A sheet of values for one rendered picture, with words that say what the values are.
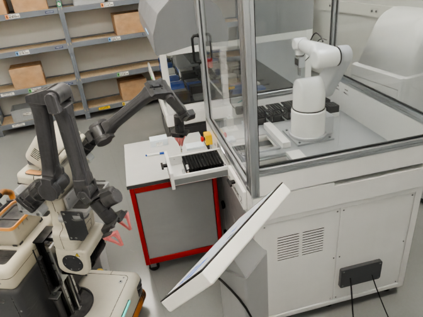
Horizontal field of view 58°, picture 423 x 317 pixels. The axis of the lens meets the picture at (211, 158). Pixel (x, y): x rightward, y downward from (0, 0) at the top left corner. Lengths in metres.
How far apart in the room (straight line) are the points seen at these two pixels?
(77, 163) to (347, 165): 1.22
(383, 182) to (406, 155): 0.17
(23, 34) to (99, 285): 4.34
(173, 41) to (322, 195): 1.54
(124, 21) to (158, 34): 2.94
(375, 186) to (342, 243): 0.37
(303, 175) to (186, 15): 1.49
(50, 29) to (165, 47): 3.45
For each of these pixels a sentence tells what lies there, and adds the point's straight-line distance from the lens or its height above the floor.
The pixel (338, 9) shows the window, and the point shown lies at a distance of 1.66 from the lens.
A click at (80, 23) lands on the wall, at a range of 6.09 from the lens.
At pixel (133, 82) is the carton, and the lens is 5.88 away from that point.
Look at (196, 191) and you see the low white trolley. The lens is 2.49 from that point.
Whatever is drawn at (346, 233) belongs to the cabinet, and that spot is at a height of 0.59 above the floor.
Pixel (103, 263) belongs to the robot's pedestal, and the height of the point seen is 0.02.
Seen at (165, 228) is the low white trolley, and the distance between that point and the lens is 2.62.
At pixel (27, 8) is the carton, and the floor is 1.57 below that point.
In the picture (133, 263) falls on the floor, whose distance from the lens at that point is 2.98.
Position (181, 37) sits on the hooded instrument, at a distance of 2.83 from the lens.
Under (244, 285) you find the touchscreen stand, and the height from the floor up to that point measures 0.99.
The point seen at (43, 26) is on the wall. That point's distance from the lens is 6.09.
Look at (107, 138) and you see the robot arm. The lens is 1.87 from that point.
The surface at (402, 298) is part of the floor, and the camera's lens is 2.76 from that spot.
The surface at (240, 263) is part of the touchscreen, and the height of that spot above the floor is 1.05.
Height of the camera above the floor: 1.96
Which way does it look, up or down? 28 degrees down
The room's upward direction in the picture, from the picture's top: 6 degrees counter-clockwise
